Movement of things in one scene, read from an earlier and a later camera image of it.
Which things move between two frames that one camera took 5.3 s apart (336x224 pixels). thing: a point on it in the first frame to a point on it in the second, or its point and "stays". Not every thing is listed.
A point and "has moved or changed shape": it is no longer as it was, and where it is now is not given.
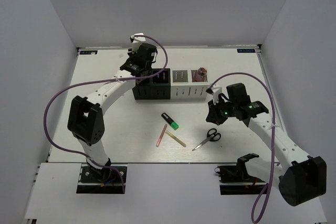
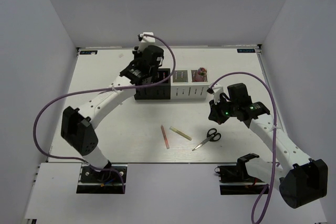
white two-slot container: x=189 y=84 stays
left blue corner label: x=88 y=52 stays
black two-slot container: x=159 y=88 stays
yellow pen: x=176 y=138 to x=180 y=132
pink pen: x=161 y=135 has moved or changed shape
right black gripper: x=213 y=116 stays
